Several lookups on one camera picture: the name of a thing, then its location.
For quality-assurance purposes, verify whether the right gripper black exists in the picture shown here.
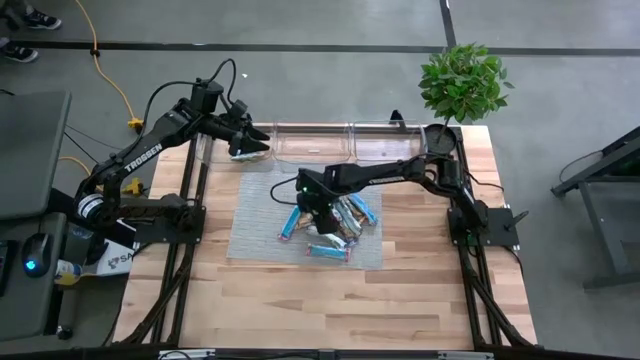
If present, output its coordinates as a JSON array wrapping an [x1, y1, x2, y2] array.
[[294, 165, 349, 236]]

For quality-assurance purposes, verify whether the grey side desk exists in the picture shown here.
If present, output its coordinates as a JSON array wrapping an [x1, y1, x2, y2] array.
[[0, 89, 72, 342]]

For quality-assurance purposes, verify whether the green wrapper granola bar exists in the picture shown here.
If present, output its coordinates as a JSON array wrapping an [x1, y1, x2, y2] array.
[[230, 149, 266, 163]]

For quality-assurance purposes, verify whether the yellow and white bottle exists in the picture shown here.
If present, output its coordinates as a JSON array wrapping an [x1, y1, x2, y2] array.
[[53, 259, 84, 287]]

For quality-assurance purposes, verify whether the dark metal cart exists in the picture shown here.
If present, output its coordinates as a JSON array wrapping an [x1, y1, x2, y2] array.
[[549, 124, 640, 291]]

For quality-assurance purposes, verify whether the green potted plant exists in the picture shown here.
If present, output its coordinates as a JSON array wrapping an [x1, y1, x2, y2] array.
[[418, 42, 516, 164]]

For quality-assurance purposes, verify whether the black computer mouse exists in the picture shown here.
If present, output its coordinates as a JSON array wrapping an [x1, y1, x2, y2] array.
[[20, 232, 54, 279]]

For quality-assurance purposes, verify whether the grey woven placemat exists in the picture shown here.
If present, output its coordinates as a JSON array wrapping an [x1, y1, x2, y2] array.
[[226, 172, 384, 272]]

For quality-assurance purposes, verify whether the yellow extension cord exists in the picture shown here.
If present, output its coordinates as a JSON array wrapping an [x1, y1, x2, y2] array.
[[73, 0, 145, 132], [58, 155, 146, 197]]

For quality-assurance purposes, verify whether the blue wrapper granola bar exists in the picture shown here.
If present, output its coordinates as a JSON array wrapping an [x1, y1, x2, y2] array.
[[348, 193, 380, 226], [332, 198, 362, 237], [278, 204, 303, 243], [305, 242, 352, 263]]

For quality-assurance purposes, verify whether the white printed cardboard box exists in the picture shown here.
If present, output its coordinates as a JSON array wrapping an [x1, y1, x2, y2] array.
[[94, 239, 137, 277]]

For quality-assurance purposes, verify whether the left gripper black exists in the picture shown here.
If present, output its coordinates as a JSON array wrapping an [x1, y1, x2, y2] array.
[[215, 115, 272, 158]]

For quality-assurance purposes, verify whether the silver wrapper granola bar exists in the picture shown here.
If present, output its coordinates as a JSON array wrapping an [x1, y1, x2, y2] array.
[[305, 225, 347, 250]]

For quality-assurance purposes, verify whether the person's shoe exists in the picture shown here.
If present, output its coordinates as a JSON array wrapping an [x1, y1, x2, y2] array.
[[22, 8, 64, 31], [0, 42, 40, 64]]

